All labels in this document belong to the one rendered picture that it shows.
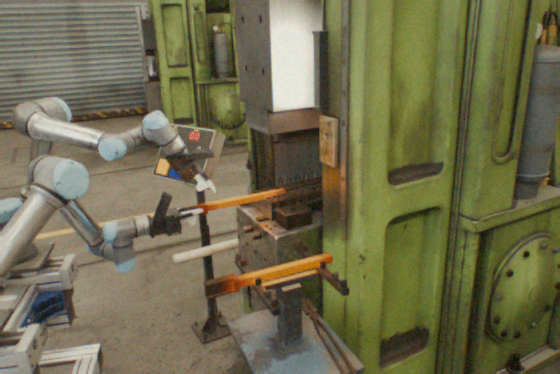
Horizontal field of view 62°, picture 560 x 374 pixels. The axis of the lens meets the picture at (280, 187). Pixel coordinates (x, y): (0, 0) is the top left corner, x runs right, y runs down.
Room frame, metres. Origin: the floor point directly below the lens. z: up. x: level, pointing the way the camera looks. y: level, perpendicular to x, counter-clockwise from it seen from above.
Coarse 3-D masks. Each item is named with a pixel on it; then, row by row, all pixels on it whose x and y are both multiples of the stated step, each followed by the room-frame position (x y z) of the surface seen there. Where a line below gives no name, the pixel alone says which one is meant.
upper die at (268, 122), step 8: (248, 104) 1.88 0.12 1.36; (248, 112) 1.88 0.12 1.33; (256, 112) 1.82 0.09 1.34; (264, 112) 1.75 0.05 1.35; (272, 112) 1.74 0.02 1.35; (280, 112) 1.76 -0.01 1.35; (288, 112) 1.77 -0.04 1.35; (296, 112) 1.79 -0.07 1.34; (304, 112) 1.81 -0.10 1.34; (312, 112) 1.83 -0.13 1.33; (320, 112) 1.84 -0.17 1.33; (248, 120) 1.89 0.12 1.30; (256, 120) 1.82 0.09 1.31; (264, 120) 1.76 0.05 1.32; (272, 120) 1.74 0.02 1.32; (280, 120) 1.76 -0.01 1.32; (288, 120) 1.77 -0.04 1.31; (296, 120) 1.79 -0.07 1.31; (304, 120) 1.81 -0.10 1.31; (312, 120) 1.83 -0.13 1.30; (256, 128) 1.82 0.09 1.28; (264, 128) 1.76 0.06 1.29; (272, 128) 1.74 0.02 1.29; (280, 128) 1.76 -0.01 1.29; (288, 128) 1.77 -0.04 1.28; (296, 128) 1.79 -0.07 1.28; (304, 128) 1.81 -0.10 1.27
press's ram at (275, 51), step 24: (240, 0) 1.90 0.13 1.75; (264, 0) 1.72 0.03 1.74; (288, 0) 1.72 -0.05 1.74; (312, 0) 1.77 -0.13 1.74; (240, 24) 1.91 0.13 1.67; (264, 24) 1.73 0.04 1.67; (288, 24) 1.72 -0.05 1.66; (312, 24) 1.77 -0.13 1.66; (240, 48) 1.92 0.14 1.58; (264, 48) 1.73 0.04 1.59; (288, 48) 1.72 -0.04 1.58; (312, 48) 1.77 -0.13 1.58; (240, 72) 1.93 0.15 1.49; (264, 72) 1.74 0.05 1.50; (288, 72) 1.72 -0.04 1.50; (312, 72) 1.77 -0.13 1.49; (240, 96) 1.94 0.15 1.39; (264, 96) 1.75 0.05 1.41; (288, 96) 1.72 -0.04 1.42; (312, 96) 1.77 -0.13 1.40
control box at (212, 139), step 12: (180, 132) 2.28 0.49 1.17; (192, 132) 2.23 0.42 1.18; (204, 132) 2.19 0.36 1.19; (216, 132) 2.17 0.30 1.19; (192, 144) 2.20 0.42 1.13; (204, 144) 2.16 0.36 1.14; (216, 144) 2.16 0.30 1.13; (216, 156) 2.15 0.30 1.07; (156, 168) 2.26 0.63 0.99; (204, 168) 2.09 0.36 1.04; (168, 180) 2.25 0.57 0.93; (180, 180) 2.13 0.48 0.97
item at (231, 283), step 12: (288, 264) 1.23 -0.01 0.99; (300, 264) 1.23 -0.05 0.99; (312, 264) 1.24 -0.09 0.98; (228, 276) 1.15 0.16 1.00; (240, 276) 1.17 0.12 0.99; (252, 276) 1.17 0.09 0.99; (264, 276) 1.17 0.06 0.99; (276, 276) 1.19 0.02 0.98; (204, 288) 1.12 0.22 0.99; (216, 288) 1.13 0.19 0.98; (228, 288) 1.14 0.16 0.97
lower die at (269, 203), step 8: (320, 176) 2.08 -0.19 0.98; (288, 184) 1.98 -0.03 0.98; (296, 184) 1.95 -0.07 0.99; (320, 184) 1.91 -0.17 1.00; (256, 192) 1.86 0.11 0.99; (288, 192) 1.83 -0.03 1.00; (304, 192) 1.84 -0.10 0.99; (312, 192) 1.84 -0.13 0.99; (320, 192) 1.84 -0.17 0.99; (264, 200) 1.79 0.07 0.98; (272, 200) 1.76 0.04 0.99; (280, 200) 1.76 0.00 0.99; (288, 200) 1.77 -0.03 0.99; (296, 200) 1.79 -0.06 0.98; (304, 200) 1.81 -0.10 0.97; (256, 208) 1.86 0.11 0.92; (264, 208) 1.79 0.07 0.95; (272, 208) 1.73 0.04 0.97; (312, 208) 1.82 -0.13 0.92; (272, 216) 1.73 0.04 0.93
